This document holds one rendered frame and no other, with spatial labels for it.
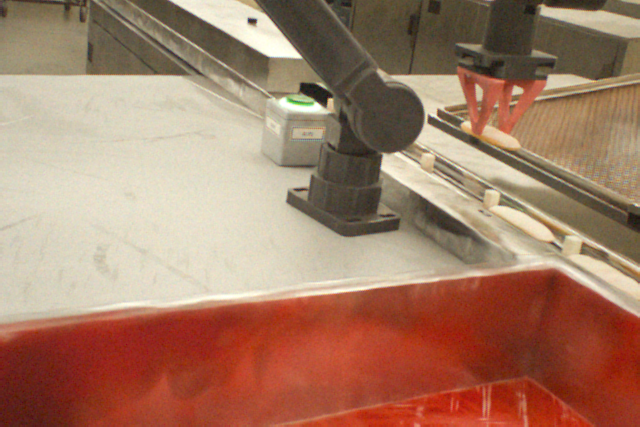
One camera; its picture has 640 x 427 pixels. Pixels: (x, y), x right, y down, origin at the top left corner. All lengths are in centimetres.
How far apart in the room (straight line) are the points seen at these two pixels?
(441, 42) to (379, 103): 380
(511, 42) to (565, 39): 300
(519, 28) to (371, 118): 20
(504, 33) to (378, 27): 430
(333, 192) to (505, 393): 36
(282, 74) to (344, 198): 47
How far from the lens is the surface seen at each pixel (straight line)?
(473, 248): 94
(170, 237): 91
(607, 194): 106
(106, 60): 240
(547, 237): 99
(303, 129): 118
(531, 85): 105
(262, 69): 144
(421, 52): 490
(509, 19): 102
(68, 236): 90
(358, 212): 100
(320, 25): 94
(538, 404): 72
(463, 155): 140
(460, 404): 69
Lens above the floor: 117
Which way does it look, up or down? 18 degrees down
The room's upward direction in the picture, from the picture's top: 9 degrees clockwise
